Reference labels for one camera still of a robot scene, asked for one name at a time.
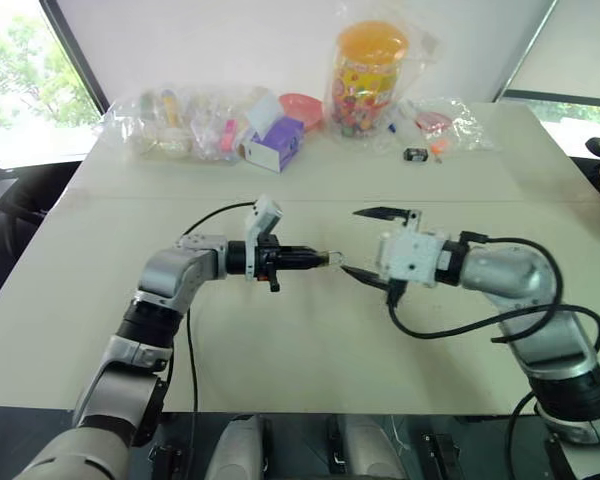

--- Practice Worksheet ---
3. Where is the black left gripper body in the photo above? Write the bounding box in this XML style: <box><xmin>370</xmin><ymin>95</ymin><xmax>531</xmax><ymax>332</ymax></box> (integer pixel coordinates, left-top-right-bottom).
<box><xmin>255</xmin><ymin>234</ymin><xmax>285</xmax><ymax>294</ymax></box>

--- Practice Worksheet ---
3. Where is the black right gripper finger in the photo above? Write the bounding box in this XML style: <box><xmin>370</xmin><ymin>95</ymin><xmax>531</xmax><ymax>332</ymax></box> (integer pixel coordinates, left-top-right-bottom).
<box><xmin>340</xmin><ymin>265</ymin><xmax>395</xmax><ymax>292</ymax></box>
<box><xmin>352</xmin><ymin>205</ymin><xmax>411</xmax><ymax>222</ymax></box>

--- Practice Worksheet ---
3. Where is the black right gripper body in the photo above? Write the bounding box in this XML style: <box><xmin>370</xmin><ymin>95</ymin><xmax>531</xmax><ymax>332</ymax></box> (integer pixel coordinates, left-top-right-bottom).
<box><xmin>385</xmin><ymin>277</ymin><xmax>408</xmax><ymax>304</ymax></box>

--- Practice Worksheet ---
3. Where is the brass padlock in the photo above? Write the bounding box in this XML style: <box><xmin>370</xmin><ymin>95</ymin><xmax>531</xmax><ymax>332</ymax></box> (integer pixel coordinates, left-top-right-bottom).
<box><xmin>315</xmin><ymin>249</ymin><xmax>349</xmax><ymax>270</ymax></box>

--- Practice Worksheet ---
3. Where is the small orange item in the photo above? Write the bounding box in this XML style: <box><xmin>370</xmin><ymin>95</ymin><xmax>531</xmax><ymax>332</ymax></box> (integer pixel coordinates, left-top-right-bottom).
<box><xmin>428</xmin><ymin>139</ymin><xmax>452</xmax><ymax>165</ymax></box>

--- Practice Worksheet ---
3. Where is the clear bag with red items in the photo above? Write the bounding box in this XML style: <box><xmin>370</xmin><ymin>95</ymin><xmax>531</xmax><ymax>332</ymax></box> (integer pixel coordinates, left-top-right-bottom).
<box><xmin>374</xmin><ymin>97</ymin><xmax>496</xmax><ymax>156</ymax></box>

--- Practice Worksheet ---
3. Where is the purple and white box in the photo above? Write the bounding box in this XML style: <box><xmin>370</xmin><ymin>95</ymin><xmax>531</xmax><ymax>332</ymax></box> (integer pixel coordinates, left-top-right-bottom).
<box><xmin>237</xmin><ymin>92</ymin><xmax>305</xmax><ymax>175</ymax></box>

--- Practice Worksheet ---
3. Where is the pink plastic bowl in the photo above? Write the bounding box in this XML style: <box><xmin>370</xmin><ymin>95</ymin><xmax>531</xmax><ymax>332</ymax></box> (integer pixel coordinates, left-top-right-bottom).
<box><xmin>278</xmin><ymin>92</ymin><xmax>325</xmax><ymax>132</ymax></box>

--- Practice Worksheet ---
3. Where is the orange-lidded jar of colourful toys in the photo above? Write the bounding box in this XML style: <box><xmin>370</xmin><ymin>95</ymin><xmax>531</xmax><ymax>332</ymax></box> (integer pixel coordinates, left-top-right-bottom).
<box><xmin>328</xmin><ymin>19</ymin><xmax>411</xmax><ymax>139</ymax></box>

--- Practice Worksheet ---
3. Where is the clear bag of small items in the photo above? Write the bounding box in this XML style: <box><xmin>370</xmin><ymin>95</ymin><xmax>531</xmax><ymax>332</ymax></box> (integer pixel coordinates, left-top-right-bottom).
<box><xmin>97</xmin><ymin>85</ymin><xmax>276</xmax><ymax>164</ymax></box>

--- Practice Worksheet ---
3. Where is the clear bag around jar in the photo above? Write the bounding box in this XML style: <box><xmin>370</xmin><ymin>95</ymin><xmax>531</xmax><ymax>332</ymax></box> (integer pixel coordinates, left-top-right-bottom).
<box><xmin>322</xmin><ymin>0</ymin><xmax>444</xmax><ymax>151</ymax></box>

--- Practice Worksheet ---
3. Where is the silver rounded robot leg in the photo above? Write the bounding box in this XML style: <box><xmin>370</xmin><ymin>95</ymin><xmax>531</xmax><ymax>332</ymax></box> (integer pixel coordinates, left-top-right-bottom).
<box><xmin>205</xmin><ymin>413</ymin><xmax>275</xmax><ymax>480</ymax></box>
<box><xmin>335</xmin><ymin>413</ymin><xmax>410</xmax><ymax>480</ymax></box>

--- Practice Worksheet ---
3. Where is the dark chair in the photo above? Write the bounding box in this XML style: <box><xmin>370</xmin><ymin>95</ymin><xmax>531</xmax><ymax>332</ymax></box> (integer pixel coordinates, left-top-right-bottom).
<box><xmin>0</xmin><ymin>162</ymin><xmax>81</xmax><ymax>321</ymax></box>

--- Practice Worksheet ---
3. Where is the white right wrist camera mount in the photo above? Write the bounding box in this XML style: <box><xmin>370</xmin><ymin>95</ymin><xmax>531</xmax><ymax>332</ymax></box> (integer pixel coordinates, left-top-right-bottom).
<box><xmin>376</xmin><ymin>209</ymin><xmax>452</xmax><ymax>290</ymax></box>

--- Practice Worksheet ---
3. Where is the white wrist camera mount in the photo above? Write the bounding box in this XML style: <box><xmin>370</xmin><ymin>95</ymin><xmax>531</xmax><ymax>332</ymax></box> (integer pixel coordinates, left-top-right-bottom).
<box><xmin>243</xmin><ymin>194</ymin><xmax>285</xmax><ymax>282</ymax></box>
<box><xmin>376</xmin><ymin>209</ymin><xmax>452</xmax><ymax>290</ymax></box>

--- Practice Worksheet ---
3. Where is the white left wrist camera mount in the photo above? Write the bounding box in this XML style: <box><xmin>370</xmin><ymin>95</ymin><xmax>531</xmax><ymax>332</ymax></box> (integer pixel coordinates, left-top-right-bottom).
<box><xmin>243</xmin><ymin>194</ymin><xmax>285</xmax><ymax>282</ymax></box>

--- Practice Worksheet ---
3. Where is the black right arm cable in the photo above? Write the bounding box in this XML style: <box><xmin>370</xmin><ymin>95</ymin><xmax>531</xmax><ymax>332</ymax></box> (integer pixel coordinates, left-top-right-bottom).
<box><xmin>385</xmin><ymin>230</ymin><xmax>600</xmax><ymax>364</ymax></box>

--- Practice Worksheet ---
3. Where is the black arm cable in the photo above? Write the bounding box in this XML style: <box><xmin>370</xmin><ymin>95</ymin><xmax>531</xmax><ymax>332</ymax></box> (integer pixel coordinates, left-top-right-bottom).
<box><xmin>385</xmin><ymin>230</ymin><xmax>600</xmax><ymax>364</ymax></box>
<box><xmin>179</xmin><ymin>201</ymin><xmax>258</xmax><ymax>480</ymax></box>

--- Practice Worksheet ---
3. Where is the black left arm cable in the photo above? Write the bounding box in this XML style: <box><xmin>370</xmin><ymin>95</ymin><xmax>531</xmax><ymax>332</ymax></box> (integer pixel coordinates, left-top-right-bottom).
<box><xmin>179</xmin><ymin>201</ymin><xmax>258</xmax><ymax>480</ymax></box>

